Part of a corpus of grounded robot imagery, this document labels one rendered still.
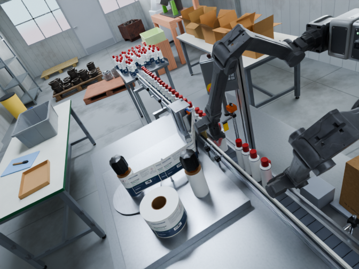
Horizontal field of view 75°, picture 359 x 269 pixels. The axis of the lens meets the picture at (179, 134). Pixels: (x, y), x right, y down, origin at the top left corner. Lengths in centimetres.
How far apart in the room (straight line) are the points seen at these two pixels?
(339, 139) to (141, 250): 99
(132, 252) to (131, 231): 12
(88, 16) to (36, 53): 233
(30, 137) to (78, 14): 759
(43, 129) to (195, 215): 205
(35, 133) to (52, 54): 764
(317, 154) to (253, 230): 70
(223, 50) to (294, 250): 85
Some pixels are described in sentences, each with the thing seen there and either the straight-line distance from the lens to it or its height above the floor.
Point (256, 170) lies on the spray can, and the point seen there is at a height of 97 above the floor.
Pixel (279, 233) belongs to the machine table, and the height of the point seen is 83.
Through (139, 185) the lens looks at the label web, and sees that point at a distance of 139.
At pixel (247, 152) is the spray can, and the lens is 123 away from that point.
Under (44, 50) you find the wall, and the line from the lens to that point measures 1037.
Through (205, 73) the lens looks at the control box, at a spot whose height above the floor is 141.
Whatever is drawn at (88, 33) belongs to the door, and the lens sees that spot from 1012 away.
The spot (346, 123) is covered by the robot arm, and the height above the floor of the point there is 154.
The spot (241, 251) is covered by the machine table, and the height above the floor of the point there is 83.
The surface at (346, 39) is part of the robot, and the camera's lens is 117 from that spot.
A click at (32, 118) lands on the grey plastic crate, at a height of 91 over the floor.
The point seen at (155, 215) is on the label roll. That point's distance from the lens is 114.
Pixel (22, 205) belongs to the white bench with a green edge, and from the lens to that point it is 224.
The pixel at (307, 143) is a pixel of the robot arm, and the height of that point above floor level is 149.
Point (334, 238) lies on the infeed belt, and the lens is 117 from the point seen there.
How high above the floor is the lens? 190
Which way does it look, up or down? 36 degrees down
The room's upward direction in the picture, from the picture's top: 22 degrees counter-clockwise
